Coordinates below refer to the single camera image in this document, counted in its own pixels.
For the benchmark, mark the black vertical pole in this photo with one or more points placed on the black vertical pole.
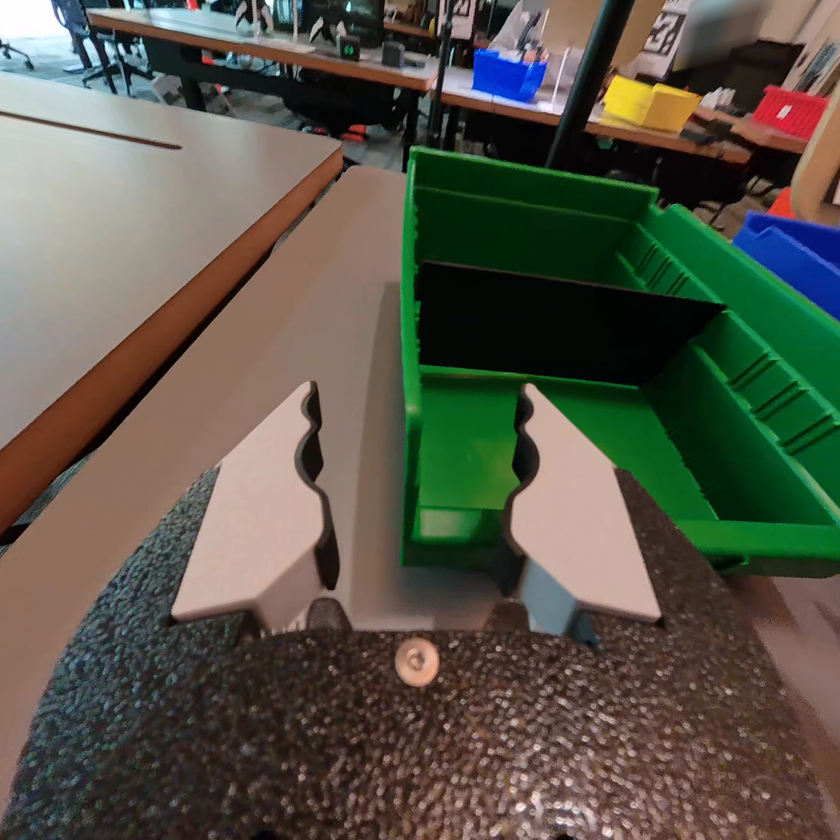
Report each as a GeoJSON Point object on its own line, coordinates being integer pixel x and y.
{"type": "Point", "coordinates": [577, 98]}

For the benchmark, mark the small blue storage bin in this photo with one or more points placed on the small blue storage bin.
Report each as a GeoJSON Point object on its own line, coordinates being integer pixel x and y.
{"type": "Point", "coordinates": [505, 75]}

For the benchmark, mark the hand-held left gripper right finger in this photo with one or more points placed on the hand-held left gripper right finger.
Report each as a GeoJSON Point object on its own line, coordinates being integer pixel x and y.
{"type": "Point", "coordinates": [577, 525]}

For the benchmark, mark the wooden document stand white base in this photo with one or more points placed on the wooden document stand white base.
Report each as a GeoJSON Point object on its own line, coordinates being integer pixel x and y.
{"type": "Point", "coordinates": [814, 164]}

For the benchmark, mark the yellow plastic bin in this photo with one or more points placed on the yellow plastic bin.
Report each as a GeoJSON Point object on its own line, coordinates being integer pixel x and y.
{"type": "Point", "coordinates": [649, 102]}

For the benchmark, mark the printed marker board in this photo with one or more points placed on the printed marker board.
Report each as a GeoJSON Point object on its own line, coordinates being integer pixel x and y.
{"type": "Point", "coordinates": [666, 34]}

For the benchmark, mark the small device green display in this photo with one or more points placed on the small device green display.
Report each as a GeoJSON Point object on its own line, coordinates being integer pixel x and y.
{"type": "Point", "coordinates": [348, 48]}

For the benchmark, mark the black office chair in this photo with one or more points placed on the black office chair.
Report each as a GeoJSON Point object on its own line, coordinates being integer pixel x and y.
{"type": "Point", "coordinates": [92, 39]}

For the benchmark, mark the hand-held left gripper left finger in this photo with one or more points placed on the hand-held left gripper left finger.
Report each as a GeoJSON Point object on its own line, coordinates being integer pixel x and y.
{"type": "Point", "coordinates": [253, 525]}

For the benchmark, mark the brown desk black legs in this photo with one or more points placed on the brown desk black legs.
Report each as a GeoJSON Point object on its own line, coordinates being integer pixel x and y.
{"type": "Point", "coordinates": [499, 105]}

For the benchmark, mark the long brown desk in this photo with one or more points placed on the long brown desk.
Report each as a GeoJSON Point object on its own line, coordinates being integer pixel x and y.
{"type": "Point", "coordinates": [262, 49]}

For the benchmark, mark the black tripod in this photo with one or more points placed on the black tripod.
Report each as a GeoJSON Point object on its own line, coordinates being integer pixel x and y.
{"type": "Point", "coordinates": [445, 72]}

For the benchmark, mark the red plastic bin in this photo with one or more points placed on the red plastic bin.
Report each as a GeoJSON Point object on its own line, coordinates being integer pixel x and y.
{"type": "Point", "coordinates": [791, 111]}

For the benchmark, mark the blue plastic bin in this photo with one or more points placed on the blue plastic bin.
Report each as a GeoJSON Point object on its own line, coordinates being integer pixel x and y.
{"type": "Point", "coordinates": [800, 256]}

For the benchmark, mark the desk with wood edge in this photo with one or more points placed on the desk with wood edge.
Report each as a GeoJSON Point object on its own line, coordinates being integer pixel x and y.
{"type": "Point", "coordinates": [131, 229]}

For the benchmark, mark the small black box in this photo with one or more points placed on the small black box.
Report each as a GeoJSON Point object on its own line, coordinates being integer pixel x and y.
{"type": "Point", "coordinates": [394, 54]}

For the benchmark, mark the green plastic bin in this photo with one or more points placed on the green plastic bin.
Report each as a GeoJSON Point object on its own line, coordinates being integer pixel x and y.
{"type": "Point", "coordinates": [525, 229]}

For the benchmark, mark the black bin divider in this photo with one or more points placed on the black bin divider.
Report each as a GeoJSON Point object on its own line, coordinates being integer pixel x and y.
{"type": "Point", "coordinates": [558, 321]}

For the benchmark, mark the tan board on stand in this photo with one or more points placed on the tan board on stand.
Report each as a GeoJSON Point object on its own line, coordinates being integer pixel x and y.
{"type": "Point", "coordinates": [646, 26]}

